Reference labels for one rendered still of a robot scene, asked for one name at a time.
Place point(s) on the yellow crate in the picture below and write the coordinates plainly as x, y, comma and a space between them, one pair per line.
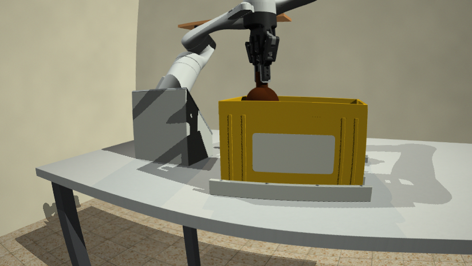
293, 142

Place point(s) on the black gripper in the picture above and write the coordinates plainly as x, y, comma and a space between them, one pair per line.
262, 46

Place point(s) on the brown bottle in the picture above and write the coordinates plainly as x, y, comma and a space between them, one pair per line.
261, 92

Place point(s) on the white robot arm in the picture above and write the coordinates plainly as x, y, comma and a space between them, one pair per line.
187, 65

